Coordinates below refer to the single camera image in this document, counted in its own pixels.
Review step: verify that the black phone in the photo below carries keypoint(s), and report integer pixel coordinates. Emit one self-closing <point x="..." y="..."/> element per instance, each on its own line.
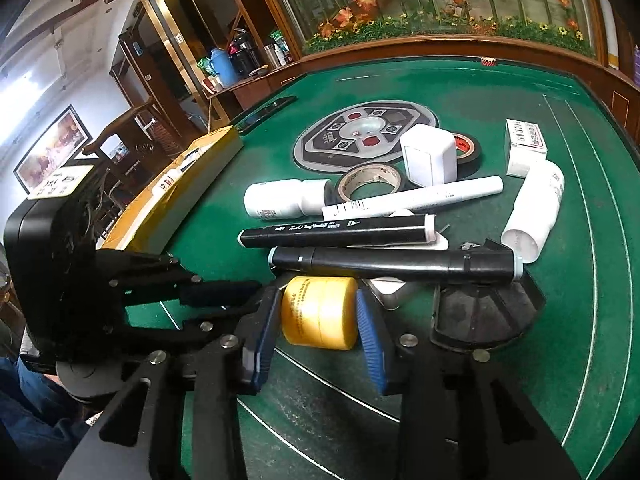
<point x="262" y="112"/>

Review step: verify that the black tape roll red core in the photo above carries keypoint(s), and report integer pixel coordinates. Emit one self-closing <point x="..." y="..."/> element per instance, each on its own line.
<point x="468" y="154"/>

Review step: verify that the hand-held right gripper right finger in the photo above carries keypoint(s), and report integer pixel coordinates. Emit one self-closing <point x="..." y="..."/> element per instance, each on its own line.
<point x="372" y="347"/>

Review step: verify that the thick black marker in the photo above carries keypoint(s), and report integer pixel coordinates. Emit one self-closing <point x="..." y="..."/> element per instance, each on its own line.
<point x="390" y="260"/>

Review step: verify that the yellow padded envelope with items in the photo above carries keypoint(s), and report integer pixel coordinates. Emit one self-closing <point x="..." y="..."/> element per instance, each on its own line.
<point x="200" y="180"/>

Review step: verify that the black fan-shaped disc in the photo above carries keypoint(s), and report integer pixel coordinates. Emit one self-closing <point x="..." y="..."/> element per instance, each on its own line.
<point x="480" y="316"/>

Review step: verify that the person's jeans leg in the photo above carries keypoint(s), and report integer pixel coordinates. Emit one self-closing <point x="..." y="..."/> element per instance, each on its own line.
<point x="30" y="420"/>

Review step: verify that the yellow round jar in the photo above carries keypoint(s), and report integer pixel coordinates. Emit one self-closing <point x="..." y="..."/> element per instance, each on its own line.
<point x="320" y="316"/>

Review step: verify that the framed wall picture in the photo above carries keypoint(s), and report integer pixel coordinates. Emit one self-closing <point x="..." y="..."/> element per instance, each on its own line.
<point x="50" y="150"/>

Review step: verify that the white plastic bottle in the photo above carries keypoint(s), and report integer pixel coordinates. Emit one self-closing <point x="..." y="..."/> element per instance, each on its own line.
<point x="280" y="199"/>
<point x="532" y="210"/>

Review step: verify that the blue thermos jug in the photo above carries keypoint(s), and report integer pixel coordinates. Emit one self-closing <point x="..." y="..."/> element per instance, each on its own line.
<point x="223" y="70"/>

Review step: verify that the black marker with white ends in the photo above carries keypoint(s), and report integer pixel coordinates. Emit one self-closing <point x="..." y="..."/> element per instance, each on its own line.
<point x="330" y="232"/>

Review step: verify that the wooden glass cabinet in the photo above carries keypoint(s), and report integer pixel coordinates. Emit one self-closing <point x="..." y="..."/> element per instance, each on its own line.
<point x="190" y="20"/>

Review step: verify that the grey table control panel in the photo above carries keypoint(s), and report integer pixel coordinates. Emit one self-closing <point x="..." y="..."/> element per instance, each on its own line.
<point x="350" y="146"/>

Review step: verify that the steel vacuum flask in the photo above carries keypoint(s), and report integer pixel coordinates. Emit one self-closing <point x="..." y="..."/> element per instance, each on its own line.
<point x="271" y="55"/>

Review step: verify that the white marker pen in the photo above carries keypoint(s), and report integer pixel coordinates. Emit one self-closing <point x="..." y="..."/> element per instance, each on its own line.
<point x="415" y="197"/>

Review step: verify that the glass flower display case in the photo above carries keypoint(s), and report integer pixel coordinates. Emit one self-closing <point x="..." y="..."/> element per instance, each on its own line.
<point x="425" y="0"/>

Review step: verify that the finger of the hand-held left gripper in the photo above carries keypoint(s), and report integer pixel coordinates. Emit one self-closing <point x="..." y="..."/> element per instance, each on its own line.
<point x="200" y="328"/>
<point x="220" y="294"/>

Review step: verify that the green white bottle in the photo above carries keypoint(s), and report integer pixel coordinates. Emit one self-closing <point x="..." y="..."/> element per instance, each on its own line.
<point x="282" y="54"/>

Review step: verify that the black tape roll beige core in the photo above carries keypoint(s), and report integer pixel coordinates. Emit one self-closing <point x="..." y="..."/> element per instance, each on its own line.
<point x="342" y="186"/>

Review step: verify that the wooden chair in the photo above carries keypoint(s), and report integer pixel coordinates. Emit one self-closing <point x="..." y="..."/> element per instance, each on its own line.
<point x="117" y="127"/>

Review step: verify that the white yellow rolled poster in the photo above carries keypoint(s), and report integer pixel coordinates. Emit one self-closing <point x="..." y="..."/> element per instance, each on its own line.
<point x="607" y="30"/>

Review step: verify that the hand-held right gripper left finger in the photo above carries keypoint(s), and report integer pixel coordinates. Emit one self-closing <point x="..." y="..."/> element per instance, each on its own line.
<point x="261" y="345"/>

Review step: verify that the white rounded plastic box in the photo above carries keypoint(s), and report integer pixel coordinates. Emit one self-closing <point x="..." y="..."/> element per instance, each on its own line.
<point x="427" y="157"/>

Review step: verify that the small white carton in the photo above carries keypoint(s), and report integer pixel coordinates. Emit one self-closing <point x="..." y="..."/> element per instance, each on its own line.
<point x="525" y="157"/>

